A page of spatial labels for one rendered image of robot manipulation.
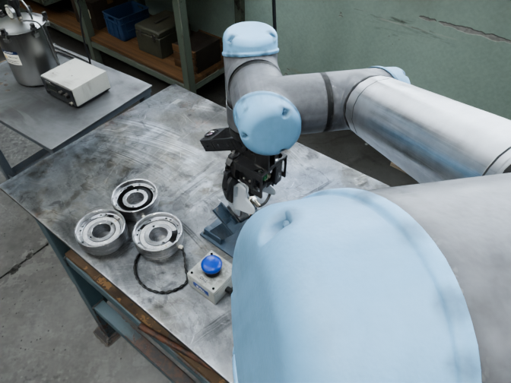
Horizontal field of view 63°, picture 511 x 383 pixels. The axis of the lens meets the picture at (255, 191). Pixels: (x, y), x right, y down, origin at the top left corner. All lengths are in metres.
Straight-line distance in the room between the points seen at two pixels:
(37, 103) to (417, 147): 1.49
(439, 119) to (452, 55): 1.80
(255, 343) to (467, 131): 0.23
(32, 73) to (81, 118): 0.30
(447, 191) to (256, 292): 0.08
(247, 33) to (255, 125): 0.15
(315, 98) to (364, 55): 1.82
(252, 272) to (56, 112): 1.49
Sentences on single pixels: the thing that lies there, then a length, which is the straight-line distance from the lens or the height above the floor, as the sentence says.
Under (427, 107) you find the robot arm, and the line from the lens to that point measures 0.38.
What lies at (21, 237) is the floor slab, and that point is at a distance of 2.21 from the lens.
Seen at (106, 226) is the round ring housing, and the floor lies 0.82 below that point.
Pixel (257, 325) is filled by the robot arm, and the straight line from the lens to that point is 0.16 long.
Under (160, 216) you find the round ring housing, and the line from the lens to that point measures 0.94.
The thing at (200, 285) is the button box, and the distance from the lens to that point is 0.81.
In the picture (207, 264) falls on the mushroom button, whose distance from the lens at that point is 0.79.
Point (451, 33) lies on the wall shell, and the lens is 2.12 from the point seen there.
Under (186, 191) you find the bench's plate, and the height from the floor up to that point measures 0.80.
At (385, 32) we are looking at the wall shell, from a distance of 2.23.
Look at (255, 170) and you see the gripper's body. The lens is 0.68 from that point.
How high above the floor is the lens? 1.53
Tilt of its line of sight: 46 degrees down
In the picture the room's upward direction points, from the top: straight up
